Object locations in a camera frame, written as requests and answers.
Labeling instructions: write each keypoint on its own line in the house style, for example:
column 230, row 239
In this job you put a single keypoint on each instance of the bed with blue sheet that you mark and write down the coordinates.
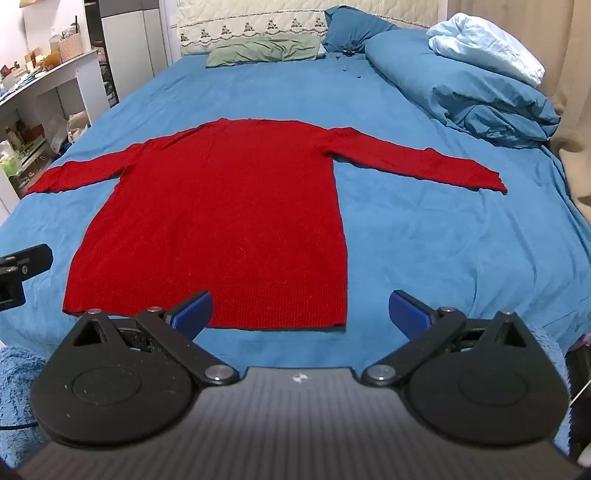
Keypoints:
column 415, row 254

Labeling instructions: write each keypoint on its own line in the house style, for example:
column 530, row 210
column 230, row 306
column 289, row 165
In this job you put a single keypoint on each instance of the blue duvet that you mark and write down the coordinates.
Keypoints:
column 438, row 87

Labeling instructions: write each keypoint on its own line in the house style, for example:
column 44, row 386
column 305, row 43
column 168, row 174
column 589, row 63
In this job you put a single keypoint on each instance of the white wardrobe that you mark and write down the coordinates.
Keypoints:
column 138, row 37

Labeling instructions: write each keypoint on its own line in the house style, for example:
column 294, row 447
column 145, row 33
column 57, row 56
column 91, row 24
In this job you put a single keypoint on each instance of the cream quilted headboard cover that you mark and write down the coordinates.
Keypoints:
column 240, row 18

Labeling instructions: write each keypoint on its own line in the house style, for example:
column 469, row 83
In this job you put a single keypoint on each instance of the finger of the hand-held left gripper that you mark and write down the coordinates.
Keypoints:
column 32, row 259
column 10, row 293

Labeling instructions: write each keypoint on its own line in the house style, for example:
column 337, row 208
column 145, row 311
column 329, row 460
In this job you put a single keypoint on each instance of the red sweater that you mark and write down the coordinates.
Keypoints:
column 221, row 207

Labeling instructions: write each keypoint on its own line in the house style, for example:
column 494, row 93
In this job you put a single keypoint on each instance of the green packet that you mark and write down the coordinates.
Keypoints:
column 9, row 161

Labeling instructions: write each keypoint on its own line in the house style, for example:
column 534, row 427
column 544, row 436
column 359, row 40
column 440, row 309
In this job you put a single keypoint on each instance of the white desk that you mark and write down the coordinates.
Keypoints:
column 69, row 69

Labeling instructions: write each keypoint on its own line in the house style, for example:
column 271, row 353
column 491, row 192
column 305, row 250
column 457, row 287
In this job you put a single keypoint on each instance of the wicker basket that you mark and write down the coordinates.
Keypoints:
column 71, row 48

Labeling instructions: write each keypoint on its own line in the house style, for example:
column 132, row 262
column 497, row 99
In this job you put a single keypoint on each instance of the blue pillow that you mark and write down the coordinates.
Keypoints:
column 351, row 27

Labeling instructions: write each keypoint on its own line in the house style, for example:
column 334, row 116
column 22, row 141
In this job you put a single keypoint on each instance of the green pillow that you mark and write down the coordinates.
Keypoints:
column 258, row 50

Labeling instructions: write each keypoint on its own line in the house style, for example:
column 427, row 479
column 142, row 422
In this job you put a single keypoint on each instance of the assorted desk clutter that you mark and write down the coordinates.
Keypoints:
column 32, row 62

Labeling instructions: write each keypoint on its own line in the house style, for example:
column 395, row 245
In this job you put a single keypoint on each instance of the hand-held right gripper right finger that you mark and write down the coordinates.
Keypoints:
column 407, row 314

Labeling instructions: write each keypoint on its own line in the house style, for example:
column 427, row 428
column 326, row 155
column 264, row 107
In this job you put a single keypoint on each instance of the light blue quilt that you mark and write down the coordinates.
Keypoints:
column 485, row 41

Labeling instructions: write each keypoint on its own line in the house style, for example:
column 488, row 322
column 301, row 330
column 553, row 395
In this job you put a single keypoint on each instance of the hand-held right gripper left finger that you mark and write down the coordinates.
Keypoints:
column 194, row 313

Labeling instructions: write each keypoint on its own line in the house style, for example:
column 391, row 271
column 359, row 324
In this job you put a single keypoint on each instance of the fluffy blue blanket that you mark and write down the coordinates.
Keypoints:
column 18, row 383

